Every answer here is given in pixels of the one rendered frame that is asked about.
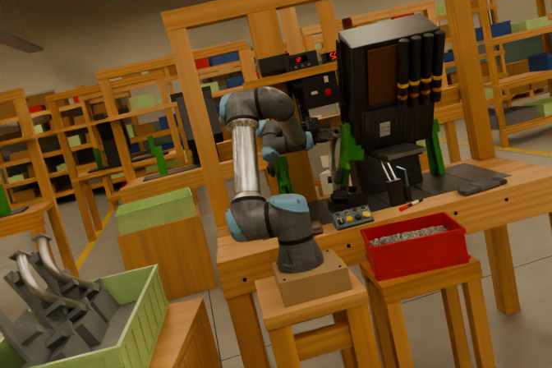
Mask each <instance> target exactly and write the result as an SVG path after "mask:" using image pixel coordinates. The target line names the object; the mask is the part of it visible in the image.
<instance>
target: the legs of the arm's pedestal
mask: <svg viewBox="0 0 552 368"><path fill-rule="evenodd" d="M331 314H333V321H334V324H330V325H326V326H324V327H320V328H318V329H312V330H309V331H306V332H303V333H298V334H294V335H293V332H292V326H291V325H294V324H290V325H287V326H283V327H281V328H277V329H272V330H269V331H268V332H269V338H270V342H271V345H272V348H273V352H274V358H275V361H276V365H277V368H301V364H300V361H304V360H307V359H310V358H313V357H318V356H321V355H324V354H327V353H331V352H336V351H338V350H340V351H341V354H342V358H343V364H344V368H381V364H380V358H379V353H378V349H377V346H376V341H375V334H374V330H373V326H372V322H371V318H370V311H369V307H368V303H366V304H363V305H359V306H354V307H352V308H348V309H345V310H340V311H337V312H334V313H331ZM331 314H327V315H331ZM322 316H326V315H322ZM322 316H319V317H316V318H320V317H322ZM316 318H313V319H316ZM313 319H309V320H313ZM305 321H307V320H304V321H302V322H305ZM299 323H301V322H298V323H295V324H299Z"/></svg>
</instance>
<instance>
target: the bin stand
mask: <svg viewBox="0 0 552 368"><path fill-rule="evenodd" d="M468 255H469V254H468ZM359 265H360V268H361V276H362V277H363V278H364V279H365V284H366V291H367V293H368V297H369V303H370V310H371V314H372V319H373V322H374V326H375V334H376V337H377V342H378V346H379V353H380V357H381V361H382V365H383V368H414V365H413V360H412V354H411V349H410V345H409V341H408V336H407V329H406V325H405V320H404V316H403V309H402V304H401V300H404V299H408V298H410V297H416V296H419V295H422V294H425V293H428V292H433V291H437V290H441V294H442V299H443V303H444V312H445V316H446V320H447V326H448V333H449V338H450V342H451V347H452V352H453V359H454V364H455V368H472V361H471V357H470V352H469V347H468V342H467V335H466V330H465V325H464V320H463V316H462V307H461V302H460V298H459V293H458V284H460V283H461V284H462V290H463V296H464V300H465V305H466V309H467V318H468V323H469V327H470V332H471V340H472V346H473V350H474V355H475V359H476V368H496V364H495V355H494V350H493V345H492V340H491V335H490V326H489V321H488V316H487V312H486V307H485V298H484V293H483V288H482V283H481V278H483V275H482V270H481V262H480V261H479V260H478V259H476V258H475V257H473V256H471V259H469V263H466V264H459V265H454V266H450V267H447V268H442V269H435V270H431V271H427V272H423V273H418V274H411V275H408V276H403V277H399V278H391V279H388V280H384V281H378V280H377V278H375V274H374V272H373V270H372V268H371V266H370V263H369V261H368V260H364V261H361V262H359Z"/></svg>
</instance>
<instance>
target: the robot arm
mask: <svg viewBox="0 0 552 368"><path fill-rule="evenodd" d="M219 112H220V115H221V117H220V118H221V121H222V124H223V125H224V126H225V127H227V130H228V131H230V132H231V134H232V158H233V171H234V184H235V197H234V198H233V199H232V201H231V204H232V208H228V209H227V210H226V221H227V225H228V230H229V232H230V234H231V236H232V238H233V239H234V240H235V241H236V242H250V241H255V240H260V239H266V238H271V237H277V238H278V245H279V247H278V261H277V264H278V270H279V271H280V272H282V273H286V274H295V273H301V272H306V271H309V270H312V269H315V268H317V267H319V266H321V265H322V264H323V263H324V257H323V253H322V251H321V250H320V248H319V246H318V244H317V243H316V241H315V239H314V234H313V230H312V226H311V218H310V214H309V208H308V206H307V202H306V198H305V197H304V196H303V195H298V194H281V195H274V196H272V197H270V198H269V202H266V198H265V197H264V196H262V195H261V192H260V174H259V164H258V154H257V144H256V137H260V138H261V151H262V158H263V160H265V161H266V162H275V161H276V160H279V156H280V154H288V153H292V152H297V151H302V150H305V151H307V150H309V149H312V148H313V142H315V143H324V142H327V141H331V140H335V139H337V138H338V137H333V135H332V131H331V123H330V122H326V123H325V124H324V125H319V119H318V118H317V117H306V121H304V122H299V121H298V118H297V115H296V114H295V106H294V103H293V101H292V100H291V98H290V97H289V96H288V95H287V94H285V93H284V92H282V91H281V90H278V89H276V88H274V87H270V86H261V87H258V88H253V89H249V90H242V91H238V92H232V93H231V94H226V95H224V96H223V97H222V98H221V101H220V106H219ZM269 118H273V119H274V121H270V120H265V119H269ZM255 131H256V134H255ZM323 132H326V133H323ZM318 133H320V134H319V136H317V135H318Z"/></svg>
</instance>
